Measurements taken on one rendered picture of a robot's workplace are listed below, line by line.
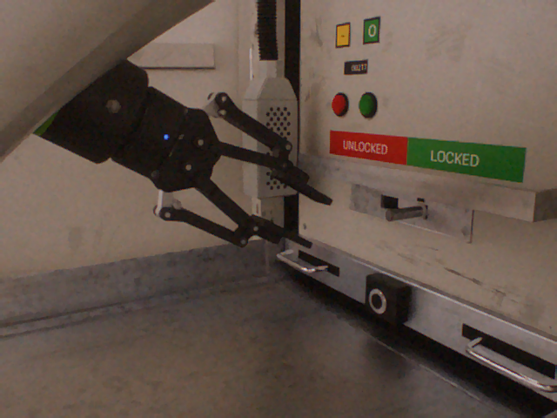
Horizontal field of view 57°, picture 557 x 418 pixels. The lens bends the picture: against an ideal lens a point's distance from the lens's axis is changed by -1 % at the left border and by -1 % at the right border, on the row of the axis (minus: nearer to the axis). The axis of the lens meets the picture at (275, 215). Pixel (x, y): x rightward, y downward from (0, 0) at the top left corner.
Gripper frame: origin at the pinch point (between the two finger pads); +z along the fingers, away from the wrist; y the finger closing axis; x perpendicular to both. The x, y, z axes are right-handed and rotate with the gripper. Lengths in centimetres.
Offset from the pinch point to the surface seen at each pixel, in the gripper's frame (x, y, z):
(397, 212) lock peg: 3.3, -5.2, 11.1
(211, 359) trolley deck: -5.6, 19.7, 2.3
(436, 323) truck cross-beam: 7.3, 4.5, 20.6
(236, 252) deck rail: -27.8, 7.9, 12.3
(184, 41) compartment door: -39.7, -20.6, -7.6
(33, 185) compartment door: -50, 12, -17
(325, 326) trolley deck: -6.2, 11.2, 17.1
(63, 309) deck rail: -28.0, 25.3, -9.6
